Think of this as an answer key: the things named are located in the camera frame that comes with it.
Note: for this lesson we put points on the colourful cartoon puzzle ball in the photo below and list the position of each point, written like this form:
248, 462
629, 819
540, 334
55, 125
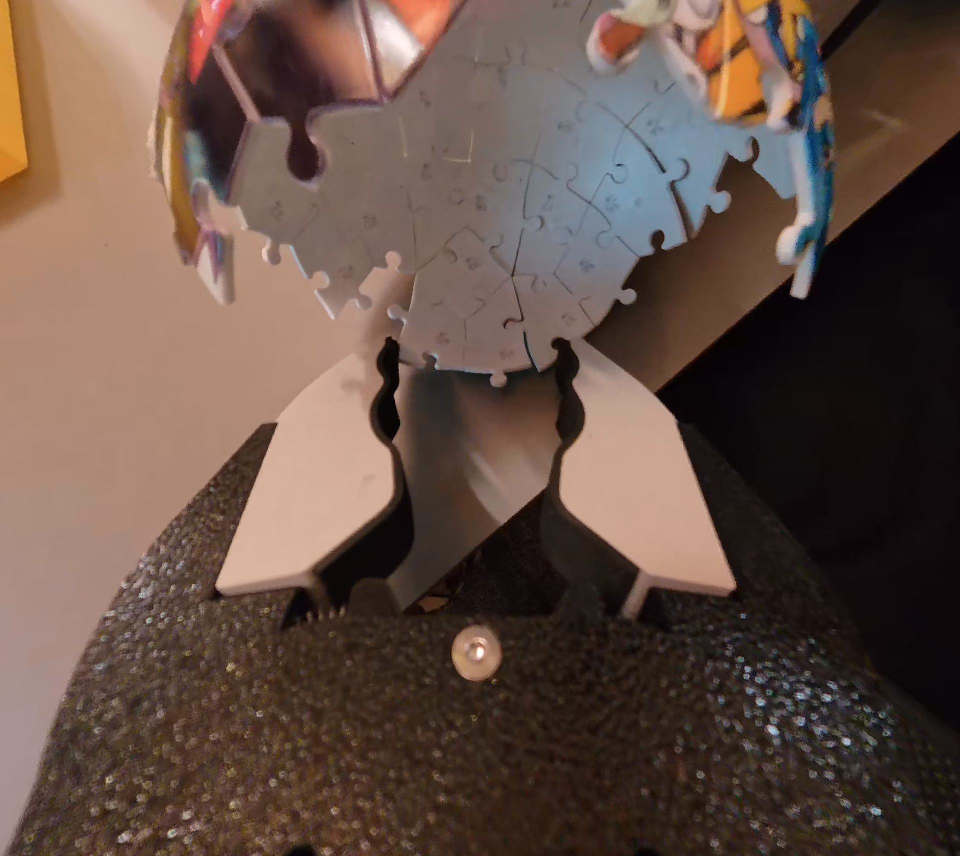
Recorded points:
510, 196

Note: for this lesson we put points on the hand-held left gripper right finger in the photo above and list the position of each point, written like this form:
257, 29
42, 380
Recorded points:
645, 489

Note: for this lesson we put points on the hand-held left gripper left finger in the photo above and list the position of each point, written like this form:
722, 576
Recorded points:
322, 481

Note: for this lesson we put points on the yellow plastic bin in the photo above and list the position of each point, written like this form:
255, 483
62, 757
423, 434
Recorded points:
9, 84

